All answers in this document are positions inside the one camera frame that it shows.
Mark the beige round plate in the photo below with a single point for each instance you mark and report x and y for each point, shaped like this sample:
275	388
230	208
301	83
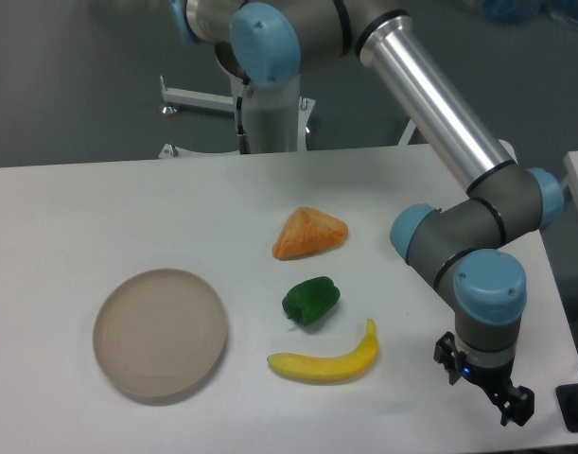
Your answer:
160	335

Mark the yellow banana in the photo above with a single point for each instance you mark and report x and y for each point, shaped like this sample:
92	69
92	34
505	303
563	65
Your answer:
331	369

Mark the green bell pepper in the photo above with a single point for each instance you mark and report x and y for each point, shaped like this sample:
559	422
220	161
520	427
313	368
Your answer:
307	302

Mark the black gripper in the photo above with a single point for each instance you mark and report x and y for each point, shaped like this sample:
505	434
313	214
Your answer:
491	371

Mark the black device at table edge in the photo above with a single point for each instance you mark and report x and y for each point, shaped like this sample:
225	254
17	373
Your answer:
567	396

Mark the orange triangular pastry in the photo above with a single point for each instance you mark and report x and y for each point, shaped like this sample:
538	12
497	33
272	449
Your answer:
309	231

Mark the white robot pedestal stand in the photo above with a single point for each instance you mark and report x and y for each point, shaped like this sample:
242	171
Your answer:
267	119

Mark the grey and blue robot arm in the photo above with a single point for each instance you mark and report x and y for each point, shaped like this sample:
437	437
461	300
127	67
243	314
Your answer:
268	45

